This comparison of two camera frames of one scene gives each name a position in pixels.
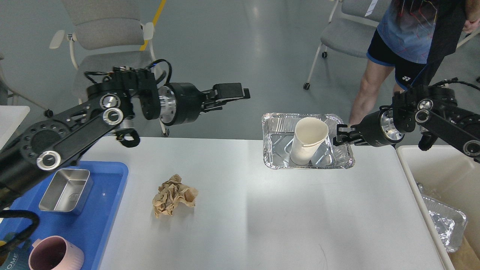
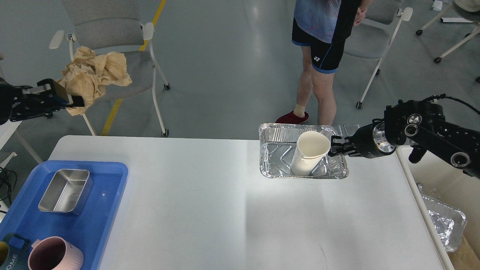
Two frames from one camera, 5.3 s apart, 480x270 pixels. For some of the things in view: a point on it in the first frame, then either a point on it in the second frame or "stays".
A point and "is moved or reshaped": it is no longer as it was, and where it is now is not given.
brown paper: x=171 y=192 → x=88 y=74
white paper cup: x=310 y=132 → x=312 y=147
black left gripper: x=180 y=103 → x=14 y=105
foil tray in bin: x=450 y=223 stays
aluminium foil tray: x=296 y=140 is moved or reshaped
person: x=412 y=36 → x=320 y=27
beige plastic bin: x=445 y=173 stays
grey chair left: x=104 y=34 stays
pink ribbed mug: x=55 y=252 stays
